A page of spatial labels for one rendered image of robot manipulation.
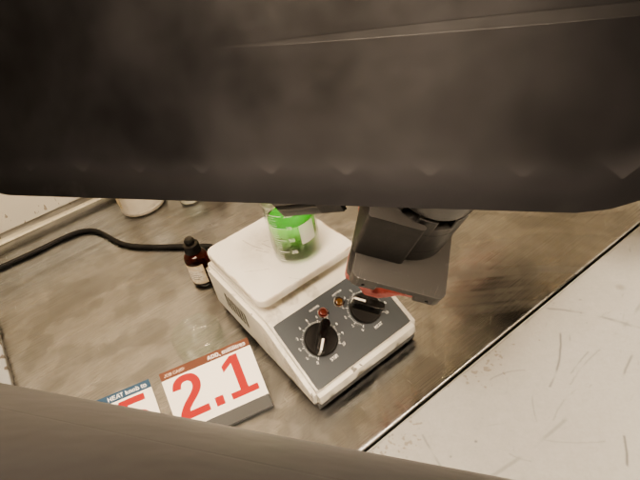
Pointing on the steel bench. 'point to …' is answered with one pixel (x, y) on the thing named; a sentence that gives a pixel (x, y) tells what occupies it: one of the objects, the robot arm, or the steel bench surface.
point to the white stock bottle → (134, 208)
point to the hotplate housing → (250, 314)
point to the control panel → (342, 319)
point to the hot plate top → (281, 272)
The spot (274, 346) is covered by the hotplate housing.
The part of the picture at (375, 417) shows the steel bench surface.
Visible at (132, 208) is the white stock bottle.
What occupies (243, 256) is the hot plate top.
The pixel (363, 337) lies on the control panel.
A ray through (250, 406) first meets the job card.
